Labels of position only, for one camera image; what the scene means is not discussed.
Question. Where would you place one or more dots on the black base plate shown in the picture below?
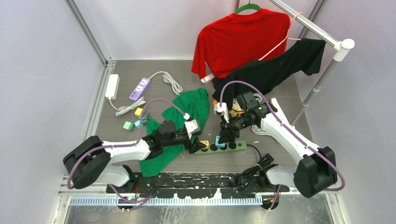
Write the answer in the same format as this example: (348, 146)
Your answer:
(201, 185)

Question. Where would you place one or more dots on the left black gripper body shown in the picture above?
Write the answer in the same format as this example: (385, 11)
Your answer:
(180, 138)

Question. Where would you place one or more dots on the yellow plug adapter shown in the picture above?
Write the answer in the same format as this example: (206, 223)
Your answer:
(235, 111)
(140, 113)
(206, 143)

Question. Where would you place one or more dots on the teal plug adapter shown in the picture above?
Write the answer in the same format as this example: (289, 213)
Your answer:
(140, 124)
(217, 143)

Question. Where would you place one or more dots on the aluminium frame rail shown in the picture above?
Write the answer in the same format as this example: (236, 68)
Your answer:
(80, 11)

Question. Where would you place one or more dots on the pink clothes hanger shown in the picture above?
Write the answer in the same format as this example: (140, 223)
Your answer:
(285, 38)

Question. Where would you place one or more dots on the light green plug adapter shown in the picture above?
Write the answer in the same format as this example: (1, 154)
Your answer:
(129, 126)

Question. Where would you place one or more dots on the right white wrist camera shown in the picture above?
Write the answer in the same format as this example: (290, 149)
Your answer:
(222, 110)

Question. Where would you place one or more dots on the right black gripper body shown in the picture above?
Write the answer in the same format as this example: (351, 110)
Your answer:
(236, 123)

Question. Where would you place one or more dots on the green t-shirt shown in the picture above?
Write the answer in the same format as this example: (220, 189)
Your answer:
(196, 104)

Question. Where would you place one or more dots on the green clothes hanger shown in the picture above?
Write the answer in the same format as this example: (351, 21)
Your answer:
(248, 6)

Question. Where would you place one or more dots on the white power strip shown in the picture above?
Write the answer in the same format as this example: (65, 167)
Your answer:
(112, 86)

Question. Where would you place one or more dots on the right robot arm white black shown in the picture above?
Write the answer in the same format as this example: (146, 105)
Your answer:
(315, 169)

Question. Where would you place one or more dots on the red t-shirt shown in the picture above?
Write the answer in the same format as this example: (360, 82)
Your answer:
(233, 41)

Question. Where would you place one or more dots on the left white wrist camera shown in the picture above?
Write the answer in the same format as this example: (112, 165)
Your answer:
(191, 125)

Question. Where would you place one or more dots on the purple power strip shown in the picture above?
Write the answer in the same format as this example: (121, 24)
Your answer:
(140, 89)

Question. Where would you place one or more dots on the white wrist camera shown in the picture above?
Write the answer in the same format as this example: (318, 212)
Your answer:
(222, 110)
(191, 125)

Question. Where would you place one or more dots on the black t-shirt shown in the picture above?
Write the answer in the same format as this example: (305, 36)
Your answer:
(305, 55)

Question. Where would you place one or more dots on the green power strip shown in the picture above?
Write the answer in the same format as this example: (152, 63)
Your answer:
(231, 147)

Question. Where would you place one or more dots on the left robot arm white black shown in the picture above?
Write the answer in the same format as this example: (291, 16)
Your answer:
(94, 160)

